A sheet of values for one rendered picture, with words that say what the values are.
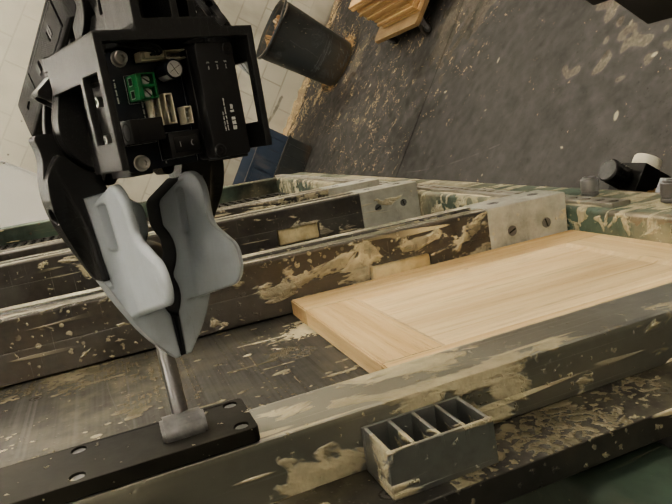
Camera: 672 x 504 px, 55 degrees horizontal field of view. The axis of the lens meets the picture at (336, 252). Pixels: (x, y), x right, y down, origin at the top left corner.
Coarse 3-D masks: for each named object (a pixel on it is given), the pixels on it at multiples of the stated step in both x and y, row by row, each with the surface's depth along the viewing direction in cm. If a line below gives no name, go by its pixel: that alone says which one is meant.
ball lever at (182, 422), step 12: (156, 252) 40; (156, 348) 39; (168, 360) 39; (168, 372) 39; (168, 384) 38; (180, 384) 39; (168, 396) 38; (180, 396) 38; (180, 408) 38; (192, 408) 38; (168, 420) 37; (180, 420) 37; (192, 420) 37; (204, 420) 38; (168, 432) 37; (180, 432) 37; (192, 432) 37
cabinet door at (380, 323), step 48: (528, 240) 85; (576, 240) 81; (624, 240) 78; (384, 288) 73; (432, 288) 71; (480, 288) 68; (528, 288) 66; (576, 288) 63; (624, 288) 61; (336, 336) 61; (384, 336) 58; (432, 336) 57; (480, 336) 54
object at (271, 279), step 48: (528, 192) 91; (336, 240) 78; (384, 240) 79; (432, 240) 81; (480, 240) 83; (96, 288) 72; (240, 288) 73; (288, 288) 75; (336, 288) 77; (0, 336) 65; (48, 336) 66; (96, 336) 68; (0, 384) 65
